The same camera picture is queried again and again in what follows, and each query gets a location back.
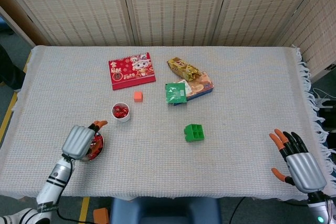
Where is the woven folding screen panel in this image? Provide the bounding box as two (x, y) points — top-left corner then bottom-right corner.
(274, 0), (336, 83)
(0, 0), (139, 48)
(211, 0), (325, 48)
(119, 0), (233, 48)

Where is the brown folding screen panel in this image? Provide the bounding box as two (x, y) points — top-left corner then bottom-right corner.
(0, 0), (50, 49)

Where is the left robot hand silver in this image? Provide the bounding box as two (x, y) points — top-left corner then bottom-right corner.
(61, 120), (109, 161)

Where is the black trouser leg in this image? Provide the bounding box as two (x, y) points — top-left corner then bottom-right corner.
(0, 44), (26, 91)

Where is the white woven tablecloth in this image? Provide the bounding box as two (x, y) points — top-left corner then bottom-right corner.
(0, 45), (336, 201)

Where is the black floor cable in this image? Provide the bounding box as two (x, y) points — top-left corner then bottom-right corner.
(228, 197), (246, 224)

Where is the green foil packet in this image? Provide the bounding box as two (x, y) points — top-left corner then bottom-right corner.
(164, 82), (188, 105)

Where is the right robot hand silver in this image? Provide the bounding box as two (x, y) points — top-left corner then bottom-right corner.
(269, 129), (328, 193)

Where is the black box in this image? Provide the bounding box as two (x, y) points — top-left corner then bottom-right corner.
(319, 107), (336, 130)

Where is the blue biscuit box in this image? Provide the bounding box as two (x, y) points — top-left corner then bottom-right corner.
(172, 71), (215, 106)

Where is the white cable bundle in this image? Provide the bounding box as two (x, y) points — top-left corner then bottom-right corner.
(312, 87), (336, 109)

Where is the red desk calendar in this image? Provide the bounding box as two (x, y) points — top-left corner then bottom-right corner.
(108, 52), (157, 91)

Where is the green building block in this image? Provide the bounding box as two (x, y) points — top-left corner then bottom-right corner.
(184, 123), (205, 142)

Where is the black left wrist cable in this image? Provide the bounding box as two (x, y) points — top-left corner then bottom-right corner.
(56, 154), (95, 223)

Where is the orange floor block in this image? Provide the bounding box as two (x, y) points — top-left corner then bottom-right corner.
(93, 207), (110, 224)

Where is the gold snack bag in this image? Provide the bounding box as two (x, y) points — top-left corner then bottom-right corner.
(166, 57), (202, 82)

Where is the round metal plate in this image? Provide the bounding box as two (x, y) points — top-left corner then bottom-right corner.
(78, 132), (106, 163)

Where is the white paper cup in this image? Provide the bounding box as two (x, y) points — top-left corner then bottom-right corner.
(111, 102), (131, 123)

